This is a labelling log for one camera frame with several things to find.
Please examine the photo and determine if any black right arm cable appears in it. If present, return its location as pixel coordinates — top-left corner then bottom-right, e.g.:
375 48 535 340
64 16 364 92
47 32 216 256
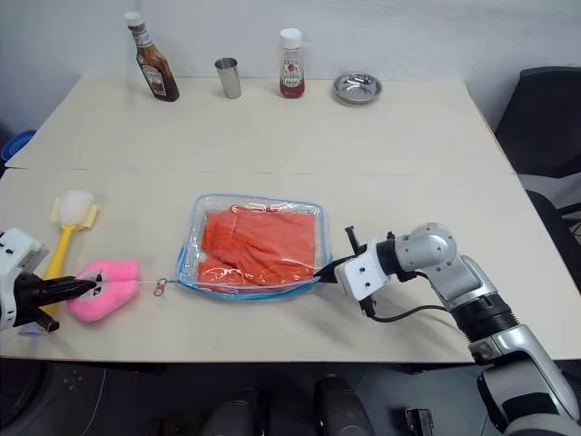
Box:
361 297 451 325

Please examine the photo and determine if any yellow brush with white sponge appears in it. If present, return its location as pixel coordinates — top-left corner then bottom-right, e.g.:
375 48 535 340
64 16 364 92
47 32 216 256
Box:
41 190 102 315

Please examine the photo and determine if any clear plastic zip pouch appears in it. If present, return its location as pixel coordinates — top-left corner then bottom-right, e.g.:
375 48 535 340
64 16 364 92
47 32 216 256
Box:
174 193 334 302

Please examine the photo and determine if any brown sauce bottle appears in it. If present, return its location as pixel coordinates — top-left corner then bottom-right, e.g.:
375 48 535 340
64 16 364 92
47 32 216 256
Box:
123 11 181 103

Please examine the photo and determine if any small black block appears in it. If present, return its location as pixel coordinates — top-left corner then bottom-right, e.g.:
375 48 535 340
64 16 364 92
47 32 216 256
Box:
405 407 433 436

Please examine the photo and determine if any round steel bowl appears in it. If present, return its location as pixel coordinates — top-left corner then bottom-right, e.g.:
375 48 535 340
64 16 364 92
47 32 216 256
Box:
331 71 383 106

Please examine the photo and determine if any blue plastic container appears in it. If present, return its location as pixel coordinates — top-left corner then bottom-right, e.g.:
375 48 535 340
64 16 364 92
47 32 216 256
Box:
0 130 37 170

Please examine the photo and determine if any red ketchup bottle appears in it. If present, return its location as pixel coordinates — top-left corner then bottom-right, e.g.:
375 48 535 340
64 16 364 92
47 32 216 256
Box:
279 27 306 99

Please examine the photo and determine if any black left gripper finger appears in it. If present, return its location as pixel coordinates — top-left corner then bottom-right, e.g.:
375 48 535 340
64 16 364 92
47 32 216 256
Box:
43 287 95 302
42 275 97 292

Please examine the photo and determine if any pink plush toy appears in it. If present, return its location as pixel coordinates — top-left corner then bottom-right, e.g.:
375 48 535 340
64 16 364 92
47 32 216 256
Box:
67 259 141 323

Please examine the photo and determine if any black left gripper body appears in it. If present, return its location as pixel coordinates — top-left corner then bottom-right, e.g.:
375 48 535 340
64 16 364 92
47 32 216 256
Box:
12 273 61 333

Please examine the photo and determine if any steel cup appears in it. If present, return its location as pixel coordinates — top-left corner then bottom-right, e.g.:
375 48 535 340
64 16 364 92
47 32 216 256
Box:
213 57 243 99

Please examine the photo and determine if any orange cloth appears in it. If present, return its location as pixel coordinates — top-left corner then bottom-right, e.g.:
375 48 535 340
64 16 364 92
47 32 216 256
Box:
196 204 319 287

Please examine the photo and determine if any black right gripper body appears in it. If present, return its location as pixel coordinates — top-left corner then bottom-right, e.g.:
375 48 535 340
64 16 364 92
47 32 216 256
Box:
343 225 379 320

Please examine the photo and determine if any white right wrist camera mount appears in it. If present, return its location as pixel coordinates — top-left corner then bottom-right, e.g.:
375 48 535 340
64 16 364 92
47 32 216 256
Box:
334 240 388 302

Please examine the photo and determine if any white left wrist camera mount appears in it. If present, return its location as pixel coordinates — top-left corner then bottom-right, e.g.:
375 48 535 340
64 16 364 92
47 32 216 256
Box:
0 228 50 331

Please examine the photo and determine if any black office chair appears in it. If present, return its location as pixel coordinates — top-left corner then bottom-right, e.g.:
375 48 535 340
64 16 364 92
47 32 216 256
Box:
493 66 581 255

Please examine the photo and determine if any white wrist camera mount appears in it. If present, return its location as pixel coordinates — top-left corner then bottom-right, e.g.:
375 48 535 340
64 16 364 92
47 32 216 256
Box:
334 240 388 302
0 228 50 331

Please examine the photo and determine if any metal clasp with white string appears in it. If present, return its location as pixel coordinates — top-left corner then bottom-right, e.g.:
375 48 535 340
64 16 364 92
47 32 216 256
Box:
100 277 171 299

